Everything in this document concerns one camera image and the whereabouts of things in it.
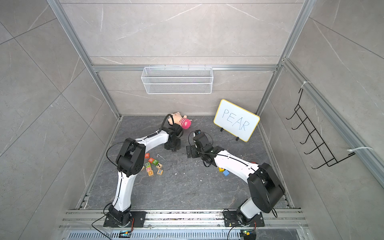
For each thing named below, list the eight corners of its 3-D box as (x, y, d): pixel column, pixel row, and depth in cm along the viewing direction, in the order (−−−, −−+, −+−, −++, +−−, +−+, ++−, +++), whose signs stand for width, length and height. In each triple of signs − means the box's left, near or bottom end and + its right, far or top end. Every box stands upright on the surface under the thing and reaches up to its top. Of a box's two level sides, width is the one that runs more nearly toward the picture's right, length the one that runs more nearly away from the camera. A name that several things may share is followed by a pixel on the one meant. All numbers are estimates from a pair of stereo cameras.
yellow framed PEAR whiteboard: (212, 125, 117) (215, 107, 102) (220, 116, 122) (223, 98, 107) (246, 144, 105) (254, 127, 90) (253, 134, 111) (262, 116, 96)
